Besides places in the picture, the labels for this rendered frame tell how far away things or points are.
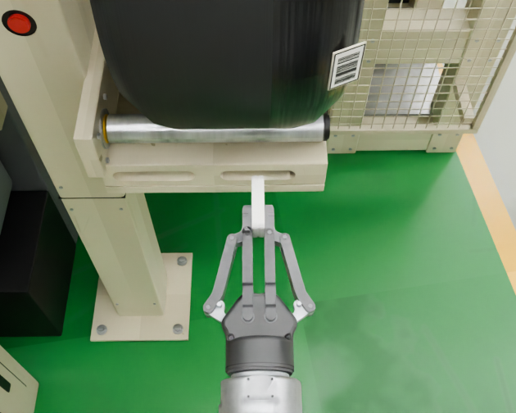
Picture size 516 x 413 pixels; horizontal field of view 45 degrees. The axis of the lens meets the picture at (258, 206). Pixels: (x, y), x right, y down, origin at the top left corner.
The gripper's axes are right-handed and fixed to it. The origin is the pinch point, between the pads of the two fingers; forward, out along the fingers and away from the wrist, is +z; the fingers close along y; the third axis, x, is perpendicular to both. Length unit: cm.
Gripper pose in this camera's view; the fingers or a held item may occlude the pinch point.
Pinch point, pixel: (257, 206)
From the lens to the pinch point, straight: 76.0
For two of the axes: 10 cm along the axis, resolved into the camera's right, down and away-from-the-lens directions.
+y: -10.0, 0.1, 0.0
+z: -0.1, -9.1, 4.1
